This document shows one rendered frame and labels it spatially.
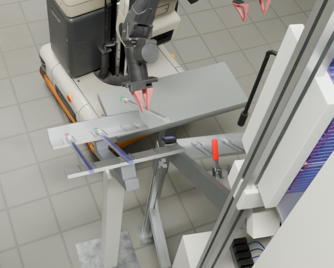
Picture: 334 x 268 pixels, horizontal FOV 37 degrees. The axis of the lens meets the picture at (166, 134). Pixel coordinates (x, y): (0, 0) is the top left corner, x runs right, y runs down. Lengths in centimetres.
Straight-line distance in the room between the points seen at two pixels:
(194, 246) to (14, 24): 200
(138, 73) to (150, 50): 10
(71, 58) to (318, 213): 180
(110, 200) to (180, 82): 68
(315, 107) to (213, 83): 147
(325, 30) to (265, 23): 281
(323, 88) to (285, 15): 288
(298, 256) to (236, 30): 258
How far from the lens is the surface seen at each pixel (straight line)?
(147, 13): 150
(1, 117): 283
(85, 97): 251
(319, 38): 70
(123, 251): 240
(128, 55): 153
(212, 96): 217
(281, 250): 99
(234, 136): 190
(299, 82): 76
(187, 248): 177
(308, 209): 86
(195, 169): 149
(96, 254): 239
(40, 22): 330
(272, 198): 96
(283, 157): 88
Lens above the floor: 223
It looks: 54 degrees down
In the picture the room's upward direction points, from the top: 11 degrees clockwise
